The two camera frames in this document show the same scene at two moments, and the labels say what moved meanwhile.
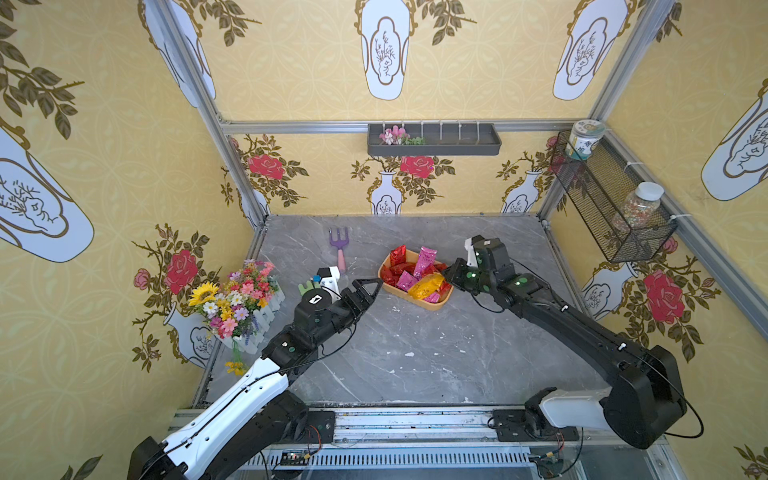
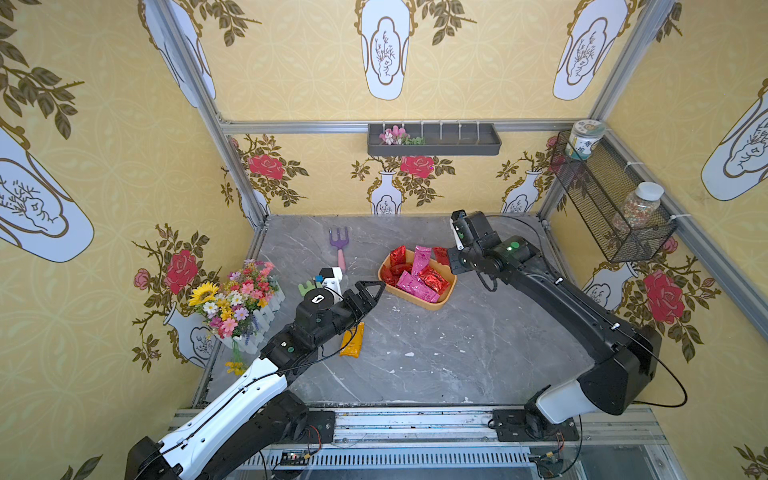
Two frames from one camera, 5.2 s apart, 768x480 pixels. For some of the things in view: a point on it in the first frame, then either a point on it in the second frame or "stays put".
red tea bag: (398, 255) stays put
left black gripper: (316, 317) stays put
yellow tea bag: (425, 285) to (353, 349)
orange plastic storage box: (402, 295) stays put
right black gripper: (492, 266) to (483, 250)
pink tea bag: (425, 259) stays put
